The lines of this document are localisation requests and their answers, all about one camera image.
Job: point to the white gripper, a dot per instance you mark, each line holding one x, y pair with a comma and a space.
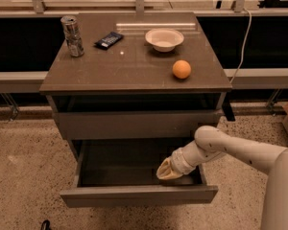
180, 164

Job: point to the grey drawer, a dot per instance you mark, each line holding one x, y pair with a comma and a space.
127, 125
122, 172

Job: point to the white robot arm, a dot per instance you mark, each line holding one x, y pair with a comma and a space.
210, 142

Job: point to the grey top drawer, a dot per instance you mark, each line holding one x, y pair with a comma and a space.
127, 125

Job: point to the grey drawer cabinet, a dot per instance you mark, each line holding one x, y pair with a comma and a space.
131, 75

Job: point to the orange fruit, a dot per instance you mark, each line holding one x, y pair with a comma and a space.
181, 69

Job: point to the white bowl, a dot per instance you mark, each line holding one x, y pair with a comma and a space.
164, 40

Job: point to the small black floor object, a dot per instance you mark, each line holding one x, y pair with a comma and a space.
45, 225

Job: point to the silver drink can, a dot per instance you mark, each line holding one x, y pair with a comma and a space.
72, 35

